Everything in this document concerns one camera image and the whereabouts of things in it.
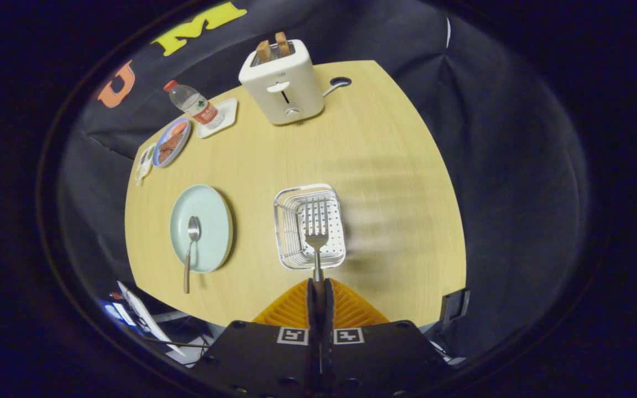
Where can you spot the brown meat pieces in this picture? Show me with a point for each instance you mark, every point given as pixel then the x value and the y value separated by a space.
pixel 169 148

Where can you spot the white paper sheets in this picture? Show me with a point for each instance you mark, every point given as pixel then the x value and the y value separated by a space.
pixel 144 315

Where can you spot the orange food slice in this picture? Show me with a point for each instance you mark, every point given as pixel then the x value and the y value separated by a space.
pixel 179 130

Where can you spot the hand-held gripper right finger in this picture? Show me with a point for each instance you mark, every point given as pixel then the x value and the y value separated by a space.
pixel 379 359

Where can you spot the dark round table grommet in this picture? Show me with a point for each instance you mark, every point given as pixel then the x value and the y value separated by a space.
pixel 340 82

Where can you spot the light green plate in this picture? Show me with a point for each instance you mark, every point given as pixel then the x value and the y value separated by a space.
pixel 213 232

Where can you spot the blue plate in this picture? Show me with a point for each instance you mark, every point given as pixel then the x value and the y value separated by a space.
pixel 159 160

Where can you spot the black backdrop cloth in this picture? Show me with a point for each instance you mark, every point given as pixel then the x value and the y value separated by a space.
pixel 517 193

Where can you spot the metal spoon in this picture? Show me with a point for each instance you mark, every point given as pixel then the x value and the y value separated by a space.
pixel 193 228

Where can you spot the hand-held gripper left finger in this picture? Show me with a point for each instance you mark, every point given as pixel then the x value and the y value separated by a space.
pixel 257 359

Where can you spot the white square coaster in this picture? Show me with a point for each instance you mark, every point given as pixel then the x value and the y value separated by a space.
pixel 229 110

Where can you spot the black table edge bracket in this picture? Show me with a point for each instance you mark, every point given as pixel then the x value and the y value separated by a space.
pixel 454 305

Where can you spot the clear water bottle red cap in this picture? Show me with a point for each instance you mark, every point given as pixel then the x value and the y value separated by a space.
pixel 197 105

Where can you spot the metal fork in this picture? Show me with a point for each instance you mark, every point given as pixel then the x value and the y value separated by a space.
pixel 316 243

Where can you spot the white toaster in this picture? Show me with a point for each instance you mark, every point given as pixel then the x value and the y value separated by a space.
pixel 291 83

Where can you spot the toasted bread slice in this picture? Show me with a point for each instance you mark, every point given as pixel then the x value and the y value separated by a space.
pixel 282 44
pixel 264 51

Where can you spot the white divided sauce dish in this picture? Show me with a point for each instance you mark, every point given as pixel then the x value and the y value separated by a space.
pixel 144 160

